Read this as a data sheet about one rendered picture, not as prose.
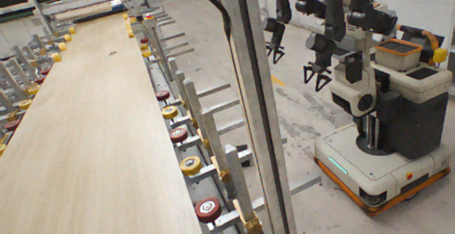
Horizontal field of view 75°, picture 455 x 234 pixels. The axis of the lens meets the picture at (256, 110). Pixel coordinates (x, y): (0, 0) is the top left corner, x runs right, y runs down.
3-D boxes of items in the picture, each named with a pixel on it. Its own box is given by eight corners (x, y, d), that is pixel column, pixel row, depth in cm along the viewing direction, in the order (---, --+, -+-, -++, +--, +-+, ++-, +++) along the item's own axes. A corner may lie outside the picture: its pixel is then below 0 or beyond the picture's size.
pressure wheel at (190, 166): (197, 192, 114) (189, 171, 108) (184, 186, 119) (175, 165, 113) (211, 179, 120) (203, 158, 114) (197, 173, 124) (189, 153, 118)
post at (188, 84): (218, 162, 148) (190, 76, 123) (220, 166, 145) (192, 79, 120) (211, 165, 147) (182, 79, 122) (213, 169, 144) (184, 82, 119)
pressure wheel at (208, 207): (231, 231, 97) (223, 207, 91) (208, 243, 94) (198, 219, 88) (222, 214, 103) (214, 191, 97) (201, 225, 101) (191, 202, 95)
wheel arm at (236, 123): (261, 116, 152) (259, 110, 149) (263, 119, 149) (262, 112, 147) (179, 149, 140) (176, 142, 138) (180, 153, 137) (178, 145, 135)
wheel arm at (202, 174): (283, 140, 131) (283, 132, 129) (288, 144, 128) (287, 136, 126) (191, 180, 119) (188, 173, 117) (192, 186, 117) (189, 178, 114)
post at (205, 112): (236, 197, 128) (207, 104, 104) (239, 203, 125) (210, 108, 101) (228, 201, 127) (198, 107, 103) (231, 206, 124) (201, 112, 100)
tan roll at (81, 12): (144, 1, 495) (140, -7, 489) (145, 1, 485) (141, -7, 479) (52, 23, 456) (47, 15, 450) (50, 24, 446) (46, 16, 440)
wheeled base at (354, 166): (379, 131, 245) (381, 106, 232) (452, 175, 193) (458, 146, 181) (312, 162, 227) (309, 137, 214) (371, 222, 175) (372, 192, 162)
